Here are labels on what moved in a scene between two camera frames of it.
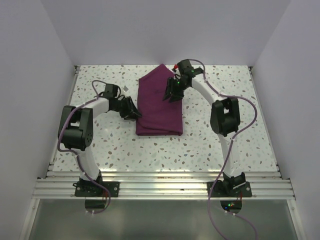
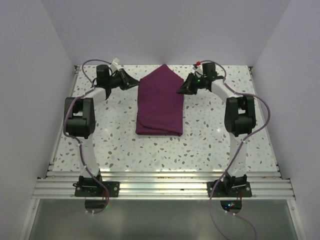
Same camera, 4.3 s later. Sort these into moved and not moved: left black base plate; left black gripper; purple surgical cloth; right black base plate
Moved: left black gripper
Not moved: left black base plate; right black base plate; purple surgical cloth
